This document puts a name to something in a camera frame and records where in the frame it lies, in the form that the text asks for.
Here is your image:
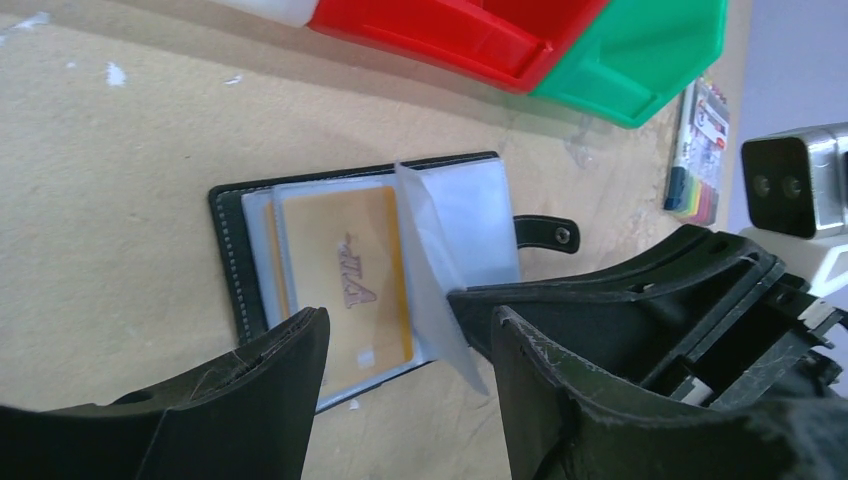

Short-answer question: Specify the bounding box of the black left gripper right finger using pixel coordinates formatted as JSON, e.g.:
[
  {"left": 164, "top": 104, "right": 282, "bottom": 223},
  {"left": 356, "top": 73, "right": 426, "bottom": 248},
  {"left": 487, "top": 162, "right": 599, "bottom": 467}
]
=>
[{"left": 491, "top": 306, "right": 847, "bottom": 479}]

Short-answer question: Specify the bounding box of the pack of coloured markers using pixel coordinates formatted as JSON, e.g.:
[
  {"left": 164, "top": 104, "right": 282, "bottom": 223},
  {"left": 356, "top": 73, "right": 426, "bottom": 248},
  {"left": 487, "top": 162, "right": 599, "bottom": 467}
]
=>
[{"left": 663, "top": 76, "right": 730, "bottom": 226}]

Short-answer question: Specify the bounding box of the white plastic bin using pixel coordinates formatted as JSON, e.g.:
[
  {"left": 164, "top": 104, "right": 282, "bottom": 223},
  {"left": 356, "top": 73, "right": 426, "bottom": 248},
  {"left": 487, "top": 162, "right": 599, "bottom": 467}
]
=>
[{"left": 213, "top": 0, "right": 319, "bottom": 28}]

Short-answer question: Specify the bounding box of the green plastic bin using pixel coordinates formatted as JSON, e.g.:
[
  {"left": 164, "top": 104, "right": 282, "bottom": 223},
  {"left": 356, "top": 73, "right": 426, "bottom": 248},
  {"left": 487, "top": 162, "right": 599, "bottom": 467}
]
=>
[{"left": 531, "top": 0, "right": 727, "bottom": 129}]

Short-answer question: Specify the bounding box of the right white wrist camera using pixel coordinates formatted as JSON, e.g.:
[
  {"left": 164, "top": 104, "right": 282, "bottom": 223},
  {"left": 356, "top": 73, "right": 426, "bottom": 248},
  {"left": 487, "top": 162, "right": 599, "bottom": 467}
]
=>
[{"left": 738, "top": 122, "right": 848, "bottom": 299}]

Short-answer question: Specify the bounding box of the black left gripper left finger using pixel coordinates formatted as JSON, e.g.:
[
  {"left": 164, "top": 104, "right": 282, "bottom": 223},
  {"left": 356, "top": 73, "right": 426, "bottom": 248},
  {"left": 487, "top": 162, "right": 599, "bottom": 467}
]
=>
[{"left": 1, "top": 307, "right": 330, "bottom": 479}]

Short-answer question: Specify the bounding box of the gold VIP card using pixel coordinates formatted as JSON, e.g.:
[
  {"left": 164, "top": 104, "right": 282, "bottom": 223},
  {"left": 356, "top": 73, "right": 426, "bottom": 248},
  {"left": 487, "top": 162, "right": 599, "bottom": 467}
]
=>
[{"left": 277, "top": 186, "right": 416, "bottom": 397}]

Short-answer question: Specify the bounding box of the red plastic bin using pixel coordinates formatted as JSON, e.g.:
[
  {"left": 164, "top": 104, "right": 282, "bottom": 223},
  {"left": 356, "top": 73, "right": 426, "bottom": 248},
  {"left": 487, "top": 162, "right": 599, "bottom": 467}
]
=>
[{"left": 308, "top": 0, "right": 607, "bottom": 94}]

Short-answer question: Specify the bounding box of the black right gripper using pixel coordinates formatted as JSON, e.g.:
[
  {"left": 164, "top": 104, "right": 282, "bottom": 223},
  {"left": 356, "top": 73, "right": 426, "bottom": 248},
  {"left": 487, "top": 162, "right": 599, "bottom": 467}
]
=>
[{"left": 447, "top": 225, "right": 847, "bottom": 410}]

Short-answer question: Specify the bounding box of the black leather card holder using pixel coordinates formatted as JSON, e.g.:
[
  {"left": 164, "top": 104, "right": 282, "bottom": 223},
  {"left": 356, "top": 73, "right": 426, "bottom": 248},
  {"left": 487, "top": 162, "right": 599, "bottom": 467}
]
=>
[{"left": 209, "top": 152, "right": 580, "bottom": 414}]

